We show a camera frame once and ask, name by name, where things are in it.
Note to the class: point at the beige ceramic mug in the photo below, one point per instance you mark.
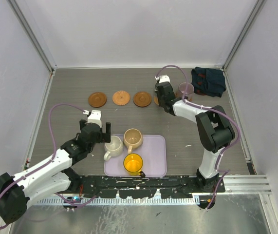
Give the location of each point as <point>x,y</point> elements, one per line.
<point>132,139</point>

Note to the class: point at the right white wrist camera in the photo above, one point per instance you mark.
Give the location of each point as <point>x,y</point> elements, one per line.
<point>162,79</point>

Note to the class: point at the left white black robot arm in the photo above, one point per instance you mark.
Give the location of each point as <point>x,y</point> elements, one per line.
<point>54,174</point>

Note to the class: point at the light woven coaster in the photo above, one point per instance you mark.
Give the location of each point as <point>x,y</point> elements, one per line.
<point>121,98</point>
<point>156,100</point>

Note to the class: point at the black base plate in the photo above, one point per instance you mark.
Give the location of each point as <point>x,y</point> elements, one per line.
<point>172,186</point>

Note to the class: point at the purple glass mug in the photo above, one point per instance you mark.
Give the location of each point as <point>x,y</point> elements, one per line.
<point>185,88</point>

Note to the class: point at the dark wooden coaster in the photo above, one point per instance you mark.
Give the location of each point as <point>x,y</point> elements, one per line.
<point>142,99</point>
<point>188,97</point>
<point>97,99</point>

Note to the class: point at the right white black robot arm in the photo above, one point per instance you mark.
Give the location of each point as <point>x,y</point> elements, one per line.
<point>214,128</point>

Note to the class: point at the white ceramic mug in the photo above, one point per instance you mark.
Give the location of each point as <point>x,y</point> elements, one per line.
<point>113,149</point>

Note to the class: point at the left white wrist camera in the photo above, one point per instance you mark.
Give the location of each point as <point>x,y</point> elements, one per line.
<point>93,116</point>

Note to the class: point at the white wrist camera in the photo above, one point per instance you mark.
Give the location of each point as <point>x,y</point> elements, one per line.
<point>162,79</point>
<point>93,116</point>

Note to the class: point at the lilac plastic tray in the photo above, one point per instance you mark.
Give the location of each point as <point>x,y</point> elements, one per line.
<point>153,153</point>

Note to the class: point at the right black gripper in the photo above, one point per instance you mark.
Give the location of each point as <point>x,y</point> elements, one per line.
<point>158,98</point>

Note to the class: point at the dark blue folded cloth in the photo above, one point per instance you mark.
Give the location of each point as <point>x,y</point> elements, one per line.
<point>208,82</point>

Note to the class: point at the slotted cable duct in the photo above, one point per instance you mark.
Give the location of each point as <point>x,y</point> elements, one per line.
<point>157,200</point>

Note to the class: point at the yellow glass mug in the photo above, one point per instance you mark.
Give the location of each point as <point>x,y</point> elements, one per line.
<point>133,164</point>

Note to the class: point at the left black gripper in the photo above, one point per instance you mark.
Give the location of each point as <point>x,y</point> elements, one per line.
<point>104,137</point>

